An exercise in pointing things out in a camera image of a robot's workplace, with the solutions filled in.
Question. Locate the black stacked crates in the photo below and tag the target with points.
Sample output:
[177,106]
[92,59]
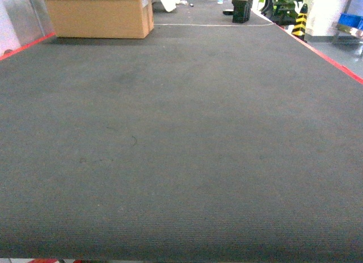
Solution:
[242,10]

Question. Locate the blue bin on far shelf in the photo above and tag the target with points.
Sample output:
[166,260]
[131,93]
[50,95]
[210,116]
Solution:
[351,20]

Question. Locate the dark grey conveyor belt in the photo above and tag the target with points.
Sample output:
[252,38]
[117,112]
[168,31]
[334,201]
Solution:
[207,141]

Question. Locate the large cardboard box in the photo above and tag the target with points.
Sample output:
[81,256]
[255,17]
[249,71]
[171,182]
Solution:
[101,19]

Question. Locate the yellow black striped bollard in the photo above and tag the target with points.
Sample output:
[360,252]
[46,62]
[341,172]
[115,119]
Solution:
[300,24]

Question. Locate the green potted plant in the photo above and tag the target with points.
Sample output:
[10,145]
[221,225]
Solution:
[281,12]

